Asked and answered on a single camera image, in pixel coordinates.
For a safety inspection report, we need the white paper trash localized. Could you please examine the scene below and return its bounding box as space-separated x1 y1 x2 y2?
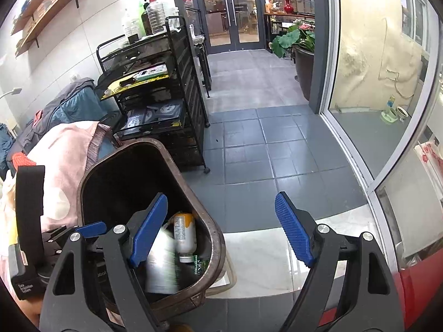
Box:
145 227 179 295

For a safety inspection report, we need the orange white plastic bottle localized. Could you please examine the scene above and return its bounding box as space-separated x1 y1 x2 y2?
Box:
173 213 197 264

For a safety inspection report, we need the red foam net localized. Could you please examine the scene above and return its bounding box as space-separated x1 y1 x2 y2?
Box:
12 152 37 172

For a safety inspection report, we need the brown trash bin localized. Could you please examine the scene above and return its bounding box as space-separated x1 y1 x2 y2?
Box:
77 138 226 321

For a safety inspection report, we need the pink polka dot bedspread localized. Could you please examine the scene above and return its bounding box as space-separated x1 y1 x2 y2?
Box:
1 121 115 326

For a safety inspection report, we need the blue massage bed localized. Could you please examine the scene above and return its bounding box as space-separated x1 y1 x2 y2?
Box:
6 78 122 163

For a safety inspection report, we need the white floor lamp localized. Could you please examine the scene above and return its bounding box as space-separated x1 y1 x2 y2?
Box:
0 88 22 99

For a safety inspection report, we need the black metal utility cart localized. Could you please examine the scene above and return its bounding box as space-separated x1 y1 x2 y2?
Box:
96 15 210 173

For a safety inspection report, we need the green pet bowl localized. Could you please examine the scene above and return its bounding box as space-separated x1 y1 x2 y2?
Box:
381 95 398 125

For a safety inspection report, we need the clear plastic bottle red cap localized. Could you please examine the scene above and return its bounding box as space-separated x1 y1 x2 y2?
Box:
146 0 166 35

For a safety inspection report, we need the dark brown bottle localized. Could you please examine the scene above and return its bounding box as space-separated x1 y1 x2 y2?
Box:
140 0 152 36

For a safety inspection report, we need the glass double door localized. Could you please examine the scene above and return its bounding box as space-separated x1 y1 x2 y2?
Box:
196 0 265 54

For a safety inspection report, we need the large potted green plant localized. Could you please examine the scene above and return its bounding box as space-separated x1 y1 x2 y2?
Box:
270 20 315 100

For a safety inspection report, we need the red vase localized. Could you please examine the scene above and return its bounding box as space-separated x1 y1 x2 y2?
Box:
284 0 294 14

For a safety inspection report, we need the wooden wall shelf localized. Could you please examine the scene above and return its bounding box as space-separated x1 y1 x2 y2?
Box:
11 0 79 57

